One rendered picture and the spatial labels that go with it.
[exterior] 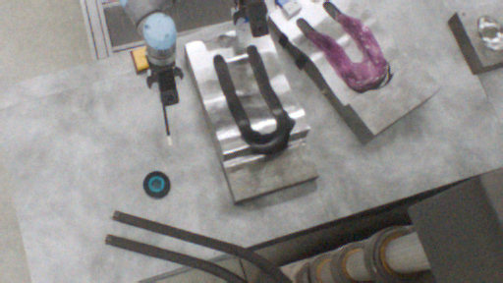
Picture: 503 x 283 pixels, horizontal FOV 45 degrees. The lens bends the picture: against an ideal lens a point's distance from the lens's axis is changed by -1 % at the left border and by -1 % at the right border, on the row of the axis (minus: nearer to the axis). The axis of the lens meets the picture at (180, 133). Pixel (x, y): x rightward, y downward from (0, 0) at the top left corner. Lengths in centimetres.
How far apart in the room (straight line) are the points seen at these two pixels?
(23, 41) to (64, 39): 19
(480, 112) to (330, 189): 55
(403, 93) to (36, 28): 175
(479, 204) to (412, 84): 127
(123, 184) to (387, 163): 80
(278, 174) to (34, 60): 149
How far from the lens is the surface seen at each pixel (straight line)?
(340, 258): 133
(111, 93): 190
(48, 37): 292
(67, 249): 181
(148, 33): 141
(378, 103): 185
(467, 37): 210
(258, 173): 177
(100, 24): 266
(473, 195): 67
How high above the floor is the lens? 257
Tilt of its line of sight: 73 degrees down
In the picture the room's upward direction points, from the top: 1 degrees counter-clockwise
